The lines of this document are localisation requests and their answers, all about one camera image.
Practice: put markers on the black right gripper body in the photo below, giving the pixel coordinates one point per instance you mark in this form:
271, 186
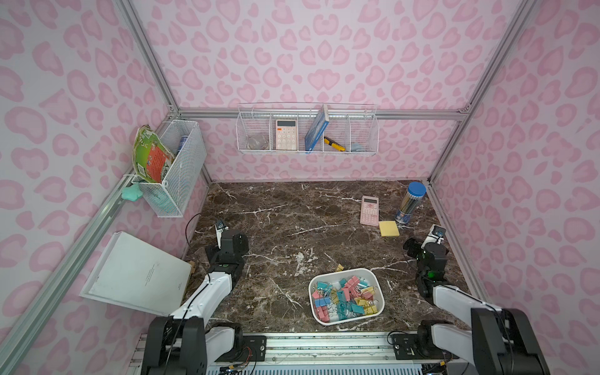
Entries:
412, 248

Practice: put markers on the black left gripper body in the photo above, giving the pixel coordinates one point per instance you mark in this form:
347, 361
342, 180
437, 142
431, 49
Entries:
214, 253

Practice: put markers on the pink binder clip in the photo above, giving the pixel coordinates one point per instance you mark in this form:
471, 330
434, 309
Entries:
320, 304

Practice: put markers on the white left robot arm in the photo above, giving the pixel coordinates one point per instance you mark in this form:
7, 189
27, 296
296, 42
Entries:
181, 343

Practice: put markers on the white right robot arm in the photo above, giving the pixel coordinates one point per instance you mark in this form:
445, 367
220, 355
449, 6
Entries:
498, 341

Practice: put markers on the white storage tray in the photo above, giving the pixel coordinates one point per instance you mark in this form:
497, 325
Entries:
355, 295

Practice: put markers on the teal binder clip near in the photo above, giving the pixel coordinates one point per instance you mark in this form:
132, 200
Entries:
323, 288

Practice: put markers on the yellow sticky note pad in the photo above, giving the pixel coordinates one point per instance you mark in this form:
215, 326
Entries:
388, 229

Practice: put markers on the pencil jar blue lid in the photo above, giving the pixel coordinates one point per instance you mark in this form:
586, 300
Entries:
413, 197

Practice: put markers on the pink calculator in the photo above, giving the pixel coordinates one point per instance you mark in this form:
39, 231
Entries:
369, 214

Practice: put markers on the white mesh side basket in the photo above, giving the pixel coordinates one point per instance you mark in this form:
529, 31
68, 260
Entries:
170, 198

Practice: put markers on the white paper pad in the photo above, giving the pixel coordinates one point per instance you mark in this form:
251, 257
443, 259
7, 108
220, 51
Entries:
136, 275

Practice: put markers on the green red snack bag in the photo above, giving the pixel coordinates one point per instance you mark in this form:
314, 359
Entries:
151, 159

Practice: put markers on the white calculator in shelf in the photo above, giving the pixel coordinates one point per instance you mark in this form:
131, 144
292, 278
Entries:
286, 135

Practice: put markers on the blue book in shelf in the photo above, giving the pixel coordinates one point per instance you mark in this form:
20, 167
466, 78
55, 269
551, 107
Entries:
317, 129

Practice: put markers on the yellow utility knife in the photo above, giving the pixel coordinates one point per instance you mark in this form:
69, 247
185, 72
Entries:
333, 144

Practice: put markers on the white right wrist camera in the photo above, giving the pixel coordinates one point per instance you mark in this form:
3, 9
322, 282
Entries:
435, 235

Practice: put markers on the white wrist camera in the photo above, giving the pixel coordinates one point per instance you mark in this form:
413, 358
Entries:
220, 227
435, 235

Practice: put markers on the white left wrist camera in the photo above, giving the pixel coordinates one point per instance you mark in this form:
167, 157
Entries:
220, 227

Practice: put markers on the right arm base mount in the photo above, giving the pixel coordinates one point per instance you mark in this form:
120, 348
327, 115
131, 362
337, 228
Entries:
417, 345

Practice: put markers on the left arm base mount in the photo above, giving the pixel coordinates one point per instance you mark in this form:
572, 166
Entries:
243, 348

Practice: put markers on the white wire wall shelf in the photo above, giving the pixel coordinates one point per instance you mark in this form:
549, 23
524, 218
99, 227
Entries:
354, 126

